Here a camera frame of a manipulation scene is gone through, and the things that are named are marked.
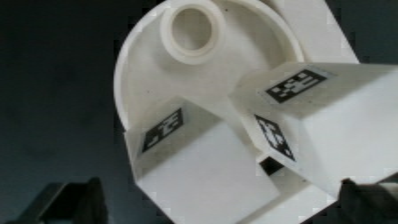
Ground white stool leg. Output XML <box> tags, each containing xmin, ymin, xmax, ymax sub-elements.
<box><xmin>229</xmin><ymin>63</ymin><xmax>398</xmax><ymax>194</ymax></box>
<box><xmin>124</xmin><ymin>97</ymin><xmax>278</xmax><ymax>224</ymax></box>

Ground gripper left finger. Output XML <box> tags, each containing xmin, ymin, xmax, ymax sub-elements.
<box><xmin>5</xmin><ymin>177</ymin><xmax>110</xmax><ymax>224</ymax></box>

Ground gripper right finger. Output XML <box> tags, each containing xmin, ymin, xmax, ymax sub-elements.
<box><xmin>335</xmin><ymin>177</ymin><xmax>398</xmax><ymax>224</ymax></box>

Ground white U-shaped obstacle wall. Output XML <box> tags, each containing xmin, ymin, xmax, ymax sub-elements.
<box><xmin>241</xmin><ymin>0</ymin><xmax>362</xmax><ymax>224</ymax></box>

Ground white round stool seat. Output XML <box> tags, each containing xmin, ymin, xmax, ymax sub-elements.
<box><xmin>113</xmin><ymin>0</ymin><xmax>303</xmax><ymax>128</ymax></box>

